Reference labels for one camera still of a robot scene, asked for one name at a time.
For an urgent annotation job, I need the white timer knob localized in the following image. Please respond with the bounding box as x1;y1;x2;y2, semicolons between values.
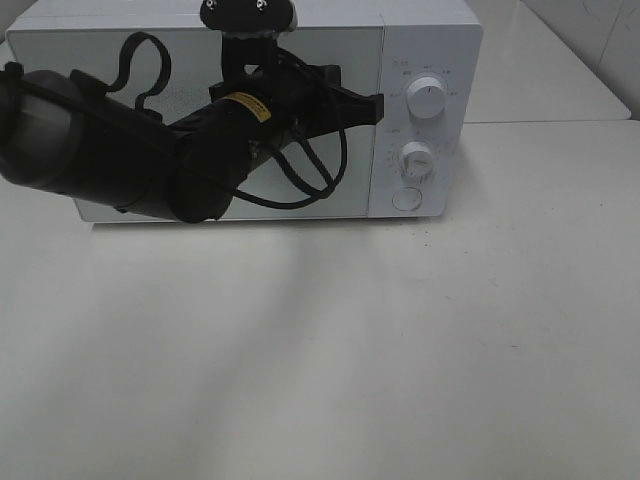
399;141;435;179

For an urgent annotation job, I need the white upper power knob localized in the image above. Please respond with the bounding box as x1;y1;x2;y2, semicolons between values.
406;75;447;120

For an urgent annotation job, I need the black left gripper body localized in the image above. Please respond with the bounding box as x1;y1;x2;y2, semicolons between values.
208;35;345;150

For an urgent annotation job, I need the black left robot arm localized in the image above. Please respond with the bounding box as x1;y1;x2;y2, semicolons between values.
1;31;384;223

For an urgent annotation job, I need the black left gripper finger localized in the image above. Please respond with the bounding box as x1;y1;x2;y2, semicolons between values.
331;87;385;125
301;64;342;90

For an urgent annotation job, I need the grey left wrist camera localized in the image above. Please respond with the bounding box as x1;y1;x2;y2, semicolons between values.
199;0;298;36

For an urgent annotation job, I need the white microwave door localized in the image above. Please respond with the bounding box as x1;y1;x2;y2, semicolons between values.
5;25;387;224

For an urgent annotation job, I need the round white door button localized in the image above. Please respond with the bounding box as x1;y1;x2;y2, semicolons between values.
392;187;423;212

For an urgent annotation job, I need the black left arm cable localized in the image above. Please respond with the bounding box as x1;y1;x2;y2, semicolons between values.
104;31;349;210

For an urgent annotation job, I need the white microwave oven body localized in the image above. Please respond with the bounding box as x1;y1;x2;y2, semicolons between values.
6;7;483;221

